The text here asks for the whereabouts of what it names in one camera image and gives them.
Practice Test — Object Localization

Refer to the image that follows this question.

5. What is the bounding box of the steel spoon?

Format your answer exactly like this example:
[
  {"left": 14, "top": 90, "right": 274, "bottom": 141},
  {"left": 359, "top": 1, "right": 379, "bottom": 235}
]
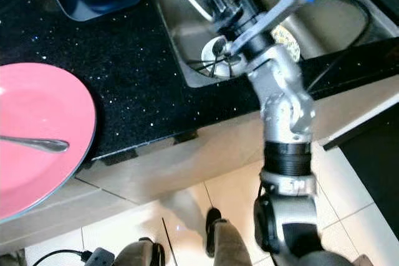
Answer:
[{"left": 211, "top": 37, "right": 228, "bottom": 61}]

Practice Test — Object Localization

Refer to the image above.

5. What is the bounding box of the pink round plate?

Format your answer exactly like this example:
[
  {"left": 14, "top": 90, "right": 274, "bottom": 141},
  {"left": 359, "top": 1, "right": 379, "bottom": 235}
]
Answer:
[{"left": 0, "top": 62, "right": 97, "bottom": 221}]

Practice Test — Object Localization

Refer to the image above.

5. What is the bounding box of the white bowl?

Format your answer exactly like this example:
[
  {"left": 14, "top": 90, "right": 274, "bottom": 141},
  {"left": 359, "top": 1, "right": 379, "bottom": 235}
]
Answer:
[{"left": 198, "top": 36, "right": 247, "bottom": 80}]

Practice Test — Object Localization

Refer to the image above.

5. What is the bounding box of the steel sink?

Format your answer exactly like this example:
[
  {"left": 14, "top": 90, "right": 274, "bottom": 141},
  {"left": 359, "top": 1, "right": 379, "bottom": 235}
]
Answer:
[{"left": 140, "top": 0, "right": 384, "bottom": 89}]

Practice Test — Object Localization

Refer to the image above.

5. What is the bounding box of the thin black stick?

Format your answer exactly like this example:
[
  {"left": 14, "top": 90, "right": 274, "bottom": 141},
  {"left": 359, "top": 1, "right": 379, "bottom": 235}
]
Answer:
[{"left": 187, "top": 59, "right": 244, "bottom": 70}]

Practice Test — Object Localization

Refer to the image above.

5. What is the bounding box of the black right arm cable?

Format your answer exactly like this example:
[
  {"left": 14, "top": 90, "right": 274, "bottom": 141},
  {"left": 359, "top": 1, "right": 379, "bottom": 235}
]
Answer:
[{"left": 256, "top": 0, "right": 373, "bottom": 217}]

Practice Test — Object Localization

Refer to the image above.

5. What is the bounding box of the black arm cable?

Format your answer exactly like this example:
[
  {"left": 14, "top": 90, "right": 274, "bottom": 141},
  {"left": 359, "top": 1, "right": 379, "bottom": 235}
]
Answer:
[
  {"left": 256, "top": 0, "right": 373, "bottom": 217},
  {"left": 31, "top": 249, "right": 94, "bottom": 266}
]

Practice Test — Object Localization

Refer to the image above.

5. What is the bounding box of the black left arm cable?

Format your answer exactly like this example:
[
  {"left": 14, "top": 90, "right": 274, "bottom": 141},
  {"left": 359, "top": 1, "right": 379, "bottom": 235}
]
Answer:
[{"left": 31, "top": 249, "right": 94, "bottom": 266}]

